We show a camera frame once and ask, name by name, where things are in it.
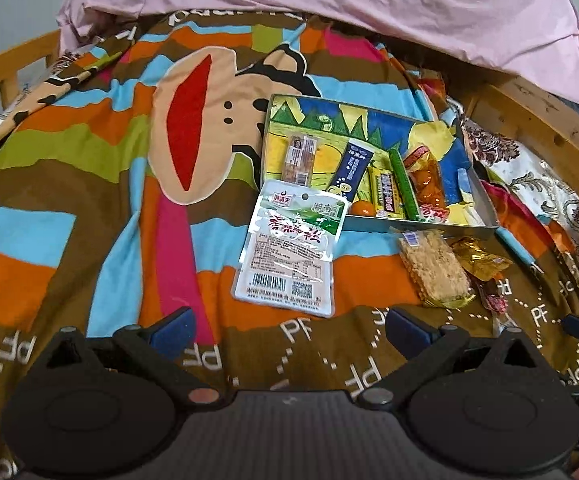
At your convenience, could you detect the white green tofu snack packet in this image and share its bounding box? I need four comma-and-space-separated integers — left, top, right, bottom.
232, 180, 350, 318

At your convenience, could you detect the blue calcium tablet box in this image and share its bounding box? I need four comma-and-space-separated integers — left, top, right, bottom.
326, 140, 374, 203

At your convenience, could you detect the gold foil snack packet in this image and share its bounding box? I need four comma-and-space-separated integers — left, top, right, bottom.
450, 237, 512, 282

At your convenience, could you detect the wooden bed rail right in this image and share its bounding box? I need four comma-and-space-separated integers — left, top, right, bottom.
451, 76, 579, 195

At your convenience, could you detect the wooden bed rail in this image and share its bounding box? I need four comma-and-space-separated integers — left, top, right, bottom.
451, 76, 579, 195
0, 30, 60, 107

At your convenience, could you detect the yellow purple snack packet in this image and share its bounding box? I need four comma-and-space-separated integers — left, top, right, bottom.
367, 166, 405, 220

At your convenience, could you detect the green stick snack packet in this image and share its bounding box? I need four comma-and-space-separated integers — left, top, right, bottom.
388, 148, 421, 221

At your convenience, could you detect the orange pickled snack pouch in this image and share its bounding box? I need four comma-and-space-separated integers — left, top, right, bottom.
403, 145, 450, 223

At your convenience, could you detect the small orange mandarin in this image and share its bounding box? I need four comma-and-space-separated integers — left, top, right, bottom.
349, 200, 376, 218

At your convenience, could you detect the brown nut bar packet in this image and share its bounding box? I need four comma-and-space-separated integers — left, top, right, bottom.
280, 134, 318, 188

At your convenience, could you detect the wooden bed rail left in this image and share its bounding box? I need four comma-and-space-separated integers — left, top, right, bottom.
0, 30, 60, 107

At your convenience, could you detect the metal tray with dinosaur drawing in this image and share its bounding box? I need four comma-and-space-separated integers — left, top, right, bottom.
261, 94, 499, 237

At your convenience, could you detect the colourful monkey blanket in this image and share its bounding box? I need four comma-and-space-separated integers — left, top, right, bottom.
0, 11, 579, 479

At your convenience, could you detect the floral satin pillow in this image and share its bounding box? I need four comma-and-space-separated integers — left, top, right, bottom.
462, 118, 579, 272

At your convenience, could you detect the rice crisp cake packet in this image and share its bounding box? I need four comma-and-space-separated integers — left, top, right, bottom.
398, 230, 474, 309

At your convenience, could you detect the small red candy packet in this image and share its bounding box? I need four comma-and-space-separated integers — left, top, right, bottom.
475, 278, 509, 315

